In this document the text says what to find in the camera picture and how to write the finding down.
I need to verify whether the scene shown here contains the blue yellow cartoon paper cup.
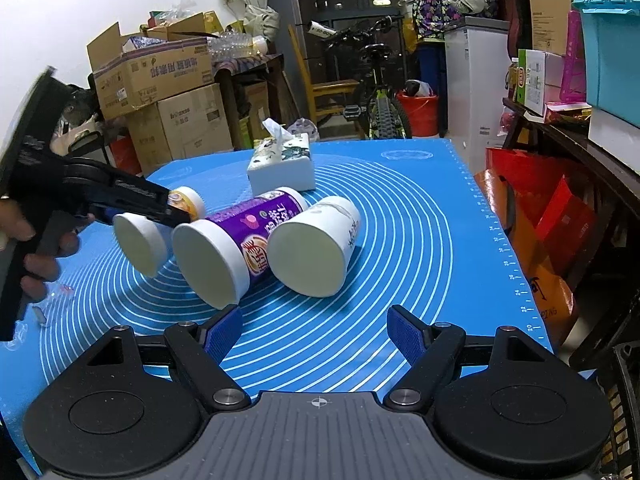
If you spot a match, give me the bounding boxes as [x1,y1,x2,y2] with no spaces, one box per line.
[113,186,206,278]

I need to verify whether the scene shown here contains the clear plastic cup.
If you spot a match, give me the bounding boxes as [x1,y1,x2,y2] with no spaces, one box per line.
[32,283,75,328]

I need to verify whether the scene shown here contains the purple paper cup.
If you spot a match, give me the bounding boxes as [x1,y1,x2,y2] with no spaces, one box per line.
[172,186,308,310]

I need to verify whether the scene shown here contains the white paper cup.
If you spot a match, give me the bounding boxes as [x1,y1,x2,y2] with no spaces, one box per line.
[267,196,361,298]

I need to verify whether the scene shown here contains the person's left hand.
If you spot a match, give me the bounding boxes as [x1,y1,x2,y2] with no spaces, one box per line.
[1,198,94,302]

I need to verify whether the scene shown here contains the top open cardboard box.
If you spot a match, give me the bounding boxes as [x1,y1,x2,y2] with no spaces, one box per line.
[87,12,214,120]

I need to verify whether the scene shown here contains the lower cardboard box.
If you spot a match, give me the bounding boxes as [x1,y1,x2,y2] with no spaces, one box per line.
[126,84,233,176]

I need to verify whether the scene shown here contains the blue silicone baking mat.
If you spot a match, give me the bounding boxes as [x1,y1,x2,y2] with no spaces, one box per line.
[0,138,554,476]

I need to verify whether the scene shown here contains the red gift bag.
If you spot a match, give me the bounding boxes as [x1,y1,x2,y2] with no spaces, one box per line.
[475,148,597,348]

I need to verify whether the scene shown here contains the dark wooden side table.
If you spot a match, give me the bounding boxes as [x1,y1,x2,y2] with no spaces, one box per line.
[502,98,639,283]

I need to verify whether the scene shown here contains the white tissue box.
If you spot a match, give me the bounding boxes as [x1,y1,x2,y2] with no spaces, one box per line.
[246,118,316,196]

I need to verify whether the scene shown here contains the wooden chair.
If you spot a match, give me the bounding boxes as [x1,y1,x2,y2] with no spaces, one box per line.
[287,23,362,126]

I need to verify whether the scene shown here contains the red bucket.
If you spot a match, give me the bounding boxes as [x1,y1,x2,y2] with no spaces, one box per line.
[396,92,438,138]

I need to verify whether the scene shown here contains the green black bicycle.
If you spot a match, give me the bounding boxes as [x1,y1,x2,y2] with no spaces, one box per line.
[306,15,412,140]

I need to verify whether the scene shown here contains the green white product box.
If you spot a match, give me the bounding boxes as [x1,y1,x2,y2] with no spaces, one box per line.
[516,49,564,116]

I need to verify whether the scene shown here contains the white chest freezer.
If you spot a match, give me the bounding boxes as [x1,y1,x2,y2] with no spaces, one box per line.
[444,16,511,174]

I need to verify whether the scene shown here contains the teal plastic storage bin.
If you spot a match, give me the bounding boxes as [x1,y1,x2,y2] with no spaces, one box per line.
[573,0,640,127]

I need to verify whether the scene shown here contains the purple patterned bag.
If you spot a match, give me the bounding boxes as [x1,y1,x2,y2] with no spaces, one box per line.
[412,0,460,41]

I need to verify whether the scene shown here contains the tall brown cardboard box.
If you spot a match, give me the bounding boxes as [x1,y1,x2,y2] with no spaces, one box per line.
[529,0,572,55]

